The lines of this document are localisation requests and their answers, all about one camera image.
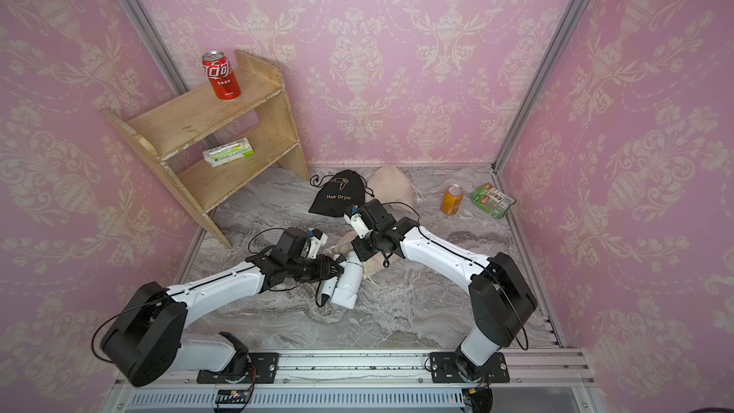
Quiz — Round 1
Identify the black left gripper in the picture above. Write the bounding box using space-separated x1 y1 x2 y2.
287 253 347 283

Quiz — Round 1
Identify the beige hair dryer bag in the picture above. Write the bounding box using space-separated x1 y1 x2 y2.
367 166 425 207

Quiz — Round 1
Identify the black drawstring bag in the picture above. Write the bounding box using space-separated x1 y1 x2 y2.
309 169 375 218

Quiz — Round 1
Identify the white hair dryer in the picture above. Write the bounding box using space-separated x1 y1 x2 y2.
315 252 364 310

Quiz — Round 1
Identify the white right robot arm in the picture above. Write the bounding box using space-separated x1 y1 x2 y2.
344 199 538 382

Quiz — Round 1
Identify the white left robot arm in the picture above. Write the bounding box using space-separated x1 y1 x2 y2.
91 228 345 387

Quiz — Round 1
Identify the orange soda can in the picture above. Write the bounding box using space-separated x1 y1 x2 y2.
441 185 464 215

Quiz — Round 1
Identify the green snack packet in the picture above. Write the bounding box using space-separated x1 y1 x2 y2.
470 183 516 219

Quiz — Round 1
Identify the green white box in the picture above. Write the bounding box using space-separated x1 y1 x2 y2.
203 138 253 167

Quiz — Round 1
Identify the wooden two-tier shelf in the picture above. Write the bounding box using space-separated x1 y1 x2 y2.
101 50 309 248

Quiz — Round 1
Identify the red cola can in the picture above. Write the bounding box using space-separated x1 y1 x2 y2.
202 51 241 101

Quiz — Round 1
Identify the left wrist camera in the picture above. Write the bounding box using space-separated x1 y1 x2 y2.
306 229 328 259

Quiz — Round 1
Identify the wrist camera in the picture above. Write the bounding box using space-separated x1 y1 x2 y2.
306 229 328 259
344 208 371 239

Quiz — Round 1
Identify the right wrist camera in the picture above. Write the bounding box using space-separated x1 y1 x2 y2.
344 208 371 239

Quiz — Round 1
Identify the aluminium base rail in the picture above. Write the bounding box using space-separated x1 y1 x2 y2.
102 348 604 412

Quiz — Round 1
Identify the right aluminium corner post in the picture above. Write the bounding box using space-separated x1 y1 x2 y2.
492 0 615 173

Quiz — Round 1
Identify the aluminium corner post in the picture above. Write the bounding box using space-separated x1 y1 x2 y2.
119 0 188 96
492 0 615 173

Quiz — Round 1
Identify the left aluminium corner post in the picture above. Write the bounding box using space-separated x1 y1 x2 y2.
119 0 188 96

